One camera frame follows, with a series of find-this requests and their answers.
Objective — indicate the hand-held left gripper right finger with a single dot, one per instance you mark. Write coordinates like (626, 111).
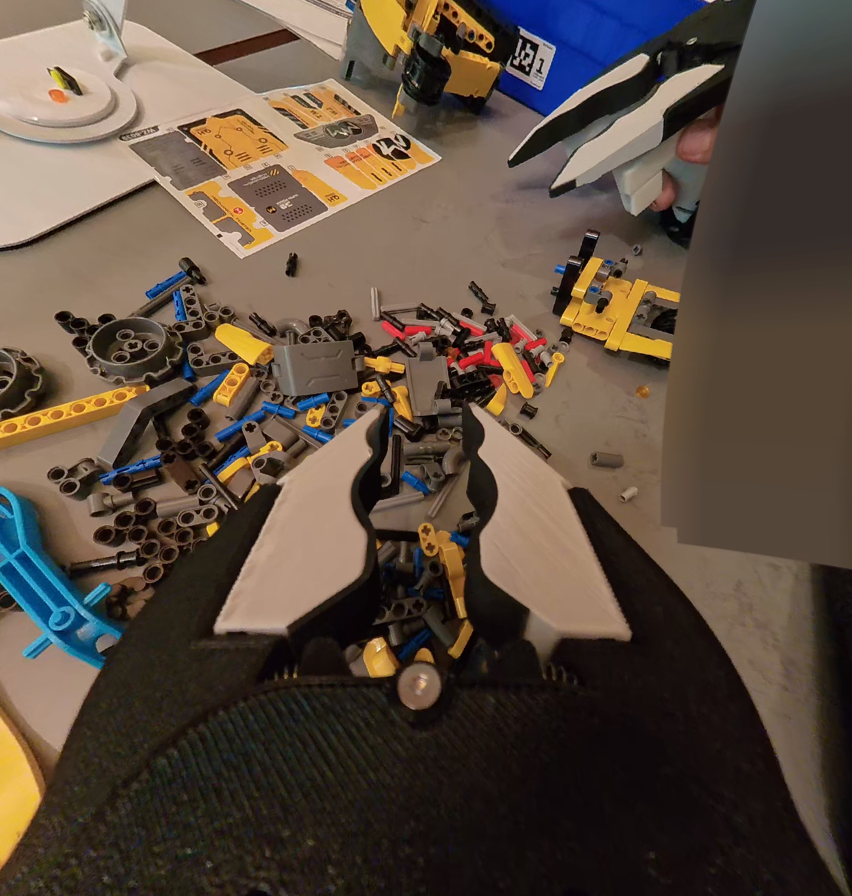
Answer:
(545, 546)

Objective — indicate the dark grey cylinder piece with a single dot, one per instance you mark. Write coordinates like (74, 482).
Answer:
(606, 460)

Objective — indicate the yellow grey sticker sheet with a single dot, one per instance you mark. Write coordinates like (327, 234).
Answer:
(272, 189)

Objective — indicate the pile of toy building pieces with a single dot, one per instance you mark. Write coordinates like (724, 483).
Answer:
(314, 371)

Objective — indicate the white book stand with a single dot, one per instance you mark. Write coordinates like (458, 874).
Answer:
(19, 203)

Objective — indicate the small black yellow piece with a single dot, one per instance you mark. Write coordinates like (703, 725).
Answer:
(67, 80)

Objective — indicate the yellow flat object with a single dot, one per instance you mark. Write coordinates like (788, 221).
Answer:
(2, 777)

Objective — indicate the large yellow toy vehicle model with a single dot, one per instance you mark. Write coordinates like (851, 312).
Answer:
(468, 70)

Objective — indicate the stack of printed papers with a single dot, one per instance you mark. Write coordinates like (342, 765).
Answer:
(307, 28)

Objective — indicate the small yellow toy wheel assembly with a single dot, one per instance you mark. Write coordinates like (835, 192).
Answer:
(608, 308)

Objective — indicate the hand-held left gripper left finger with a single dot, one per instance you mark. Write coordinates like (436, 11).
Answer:
(307, 546)

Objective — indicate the person's right hand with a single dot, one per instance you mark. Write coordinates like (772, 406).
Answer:
(699, 143)

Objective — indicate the light blue toy frame piece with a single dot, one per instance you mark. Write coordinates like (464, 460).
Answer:
(26, 560)

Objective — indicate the dark grey toy wheel hub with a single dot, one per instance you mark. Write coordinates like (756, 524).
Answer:
(5, 385)
(131, 346)

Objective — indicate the blue plastic bin white tag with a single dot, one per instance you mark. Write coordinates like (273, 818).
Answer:
(594, 42)

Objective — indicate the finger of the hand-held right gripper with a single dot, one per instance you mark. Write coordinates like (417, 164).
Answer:
(650, 119)
(601, 94)

